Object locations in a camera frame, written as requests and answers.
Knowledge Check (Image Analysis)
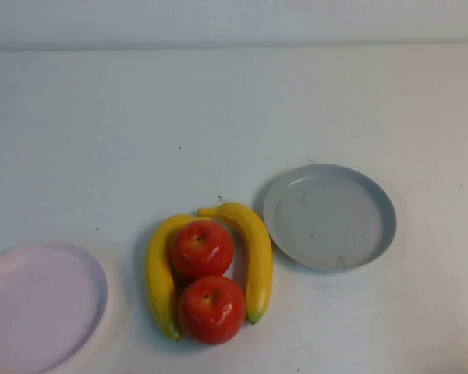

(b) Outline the grey-blue round plate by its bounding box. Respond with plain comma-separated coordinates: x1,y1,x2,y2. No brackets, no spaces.
262,163,398,273

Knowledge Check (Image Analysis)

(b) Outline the red apple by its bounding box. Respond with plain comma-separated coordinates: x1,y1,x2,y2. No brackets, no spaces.
169,220,235,278
177,275,247,346

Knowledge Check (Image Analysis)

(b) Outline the pink round plate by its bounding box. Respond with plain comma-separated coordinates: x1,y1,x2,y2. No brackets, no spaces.
0,241,109,374

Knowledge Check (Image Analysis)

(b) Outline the yellow banana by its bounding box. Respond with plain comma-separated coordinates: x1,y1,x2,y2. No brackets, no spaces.
145,213,210,343
197,201,275,326

